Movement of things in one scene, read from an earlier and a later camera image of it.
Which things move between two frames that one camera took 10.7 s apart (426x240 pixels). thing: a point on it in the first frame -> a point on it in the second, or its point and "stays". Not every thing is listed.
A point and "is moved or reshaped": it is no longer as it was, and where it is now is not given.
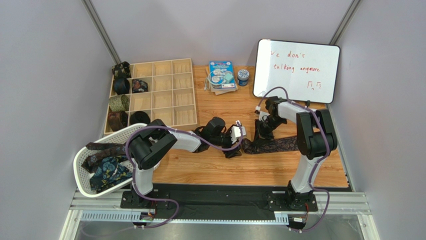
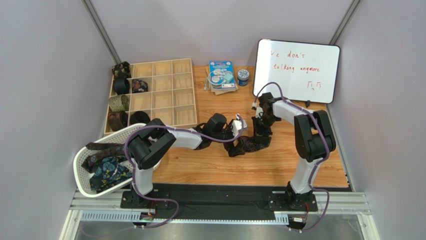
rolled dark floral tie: [121, 70] stays
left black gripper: [231, 146] stays
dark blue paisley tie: [278, 144] is moved or reshaped
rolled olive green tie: [118, 103] stays
